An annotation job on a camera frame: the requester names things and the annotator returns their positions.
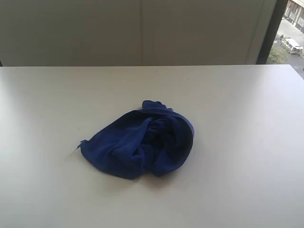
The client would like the blue towel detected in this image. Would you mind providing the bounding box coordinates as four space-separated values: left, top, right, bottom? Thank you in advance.
78 100 194 180

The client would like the white vehicle outside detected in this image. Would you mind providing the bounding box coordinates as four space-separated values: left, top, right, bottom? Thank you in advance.
283 38 304 56

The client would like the black window frame post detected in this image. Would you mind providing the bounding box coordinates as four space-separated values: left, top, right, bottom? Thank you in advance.
256 0 288 65

